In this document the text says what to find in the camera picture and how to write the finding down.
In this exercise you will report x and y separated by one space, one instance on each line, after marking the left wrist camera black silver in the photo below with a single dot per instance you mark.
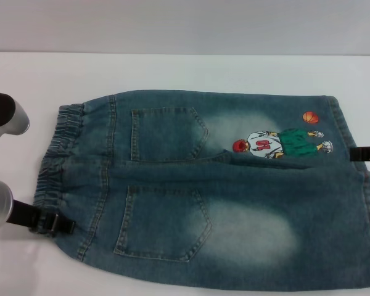
3 117

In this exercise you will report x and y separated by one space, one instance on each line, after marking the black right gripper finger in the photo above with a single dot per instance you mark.
367 153

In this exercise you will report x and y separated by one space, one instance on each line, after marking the blue denim shorts with cartoon print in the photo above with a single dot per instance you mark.
203 200

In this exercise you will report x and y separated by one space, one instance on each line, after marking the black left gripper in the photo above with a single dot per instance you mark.
23 214

